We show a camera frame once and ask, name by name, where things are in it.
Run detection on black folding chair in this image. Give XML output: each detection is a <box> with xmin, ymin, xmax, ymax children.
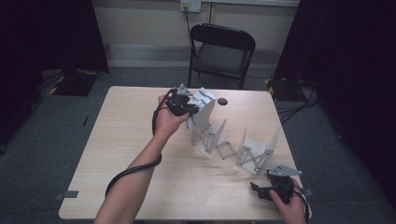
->
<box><xmin>187</xmin><ymin>22</ymin><xmax>257</xmax><ymax>91</ymax></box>

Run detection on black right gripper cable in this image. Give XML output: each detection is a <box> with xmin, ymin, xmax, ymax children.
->
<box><xmin>292</xmin><ymin>186</ymin><xmax>312</xmax><ymax>224</ymax></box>

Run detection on grey expandable metal rack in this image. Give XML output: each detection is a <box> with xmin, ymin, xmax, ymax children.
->
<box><xmin>190</xmin><ymin>99</ymin><xmax>280</xmax><ymax>175</ymax></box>

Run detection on black curtain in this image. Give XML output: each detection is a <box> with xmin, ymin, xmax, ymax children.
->
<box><xmin>274</xmin><ymin>0</ymin><xmax>396</xmax><ymax>200</ymax></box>
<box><xmin>0</xmin><ymin>0</ymin><xmax>110</xmax><ymax>147</ymax></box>

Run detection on black wall socket cable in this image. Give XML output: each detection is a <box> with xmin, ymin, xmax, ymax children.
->
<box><xmin>183</xmin><ymin>5</ymin><xmax>193</xmax><ymax>48</ymax></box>

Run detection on black stand base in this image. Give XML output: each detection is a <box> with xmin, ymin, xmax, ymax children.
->
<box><xmin>49</xmin><ymin>68</ymin><xmax>99</xmax><ymax>97</ymax></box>
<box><xmin>264</xmin><ymin>77</ymin><xmax>301</xmax><ymax>102</ymax></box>

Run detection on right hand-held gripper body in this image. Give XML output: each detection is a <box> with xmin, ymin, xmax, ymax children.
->
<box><xmin>267</xmin><ymin>163</ymin><xmax>303</xmax><ymax>204</ymax></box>

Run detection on black floor cables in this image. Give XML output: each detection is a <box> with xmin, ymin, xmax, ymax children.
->
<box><xmin>275</xmin><ymin>78</ymin><xmax>321</xmax><ymax>125</ymax></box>

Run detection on white patterned knit cloth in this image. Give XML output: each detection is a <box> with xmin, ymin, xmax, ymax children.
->
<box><xmin>186</xmin><ymin>87</ymin><xmax>218</xmax><ymax>132</ymax></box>

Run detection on person's left hand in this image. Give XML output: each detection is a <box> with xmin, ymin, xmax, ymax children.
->
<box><xmin>154</xmin><ymin>94</ymin><xmax>191</xmax><ymax>139</ymax></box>

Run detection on white wall socket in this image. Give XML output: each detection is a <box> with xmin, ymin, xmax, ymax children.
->
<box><xmin>179</xmin><ymin>0</ymin><xmax>202</xmax><ymax>13</ymax></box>

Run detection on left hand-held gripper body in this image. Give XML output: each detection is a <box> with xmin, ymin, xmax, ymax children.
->
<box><xmin>166</xmin><ymin>83</ymin><xmax>194</xmax><ymax>118</ymax></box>

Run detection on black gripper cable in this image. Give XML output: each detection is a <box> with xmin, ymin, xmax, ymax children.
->
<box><xmin>105</xmin><ymin>88</ymin><xmax>176</xmax><ymax>198</ymax></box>
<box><xmin>292</xmin><ymin>186</ymin><xmax>312</xmax><ymax>224</ymax></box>

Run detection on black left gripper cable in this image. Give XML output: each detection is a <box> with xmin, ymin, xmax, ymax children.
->
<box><xmin>105</xmin><ymin>88</ymin><xmax>176</xmax><ymax>198</ymax></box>

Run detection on white wall trunking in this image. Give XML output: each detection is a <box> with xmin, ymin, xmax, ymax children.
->
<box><xmin>200</xmin><ymin>0</ymin><xmax>301</xmax><ymax>7</ymax></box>

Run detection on person's right hand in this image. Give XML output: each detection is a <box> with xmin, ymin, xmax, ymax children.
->
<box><xmin>269</xmin><ymin>180</ymin><xmax>307</xmax><ymax>224</ymax></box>

